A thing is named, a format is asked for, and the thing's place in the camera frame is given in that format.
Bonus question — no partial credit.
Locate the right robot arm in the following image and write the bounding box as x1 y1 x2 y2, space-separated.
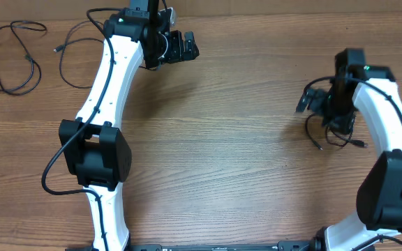
296 48 402 250

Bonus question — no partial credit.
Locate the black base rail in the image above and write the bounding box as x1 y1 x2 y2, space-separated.
127 241 315 251

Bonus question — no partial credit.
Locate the black USB cable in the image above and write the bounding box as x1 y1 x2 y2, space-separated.
0 20 48 97
52 20 106 90
304 111 369 151

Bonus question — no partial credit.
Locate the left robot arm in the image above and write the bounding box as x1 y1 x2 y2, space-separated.
58 1 200 250

